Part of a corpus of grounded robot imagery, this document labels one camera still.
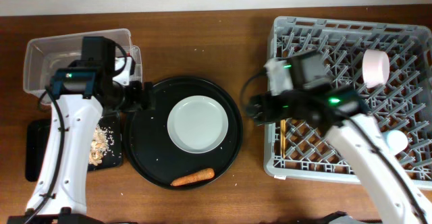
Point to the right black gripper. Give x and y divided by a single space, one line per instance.
274 115

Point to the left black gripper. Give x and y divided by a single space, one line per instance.
139 100

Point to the round black serving tray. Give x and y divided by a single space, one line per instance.
152 153

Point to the grey round plate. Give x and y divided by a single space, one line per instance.
197 124

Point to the pile of food scraps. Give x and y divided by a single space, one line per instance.
101 144

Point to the orange carrot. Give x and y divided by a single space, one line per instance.
201 175

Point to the light blue cup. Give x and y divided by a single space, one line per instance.
396 141

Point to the red snack wrapper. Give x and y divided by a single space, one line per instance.
132 67

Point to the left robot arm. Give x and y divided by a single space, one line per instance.
80 93

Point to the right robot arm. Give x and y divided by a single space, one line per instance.
300 88

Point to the clear plastic bin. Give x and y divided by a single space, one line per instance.
45 55

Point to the black rectangular tray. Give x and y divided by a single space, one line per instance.
36 142

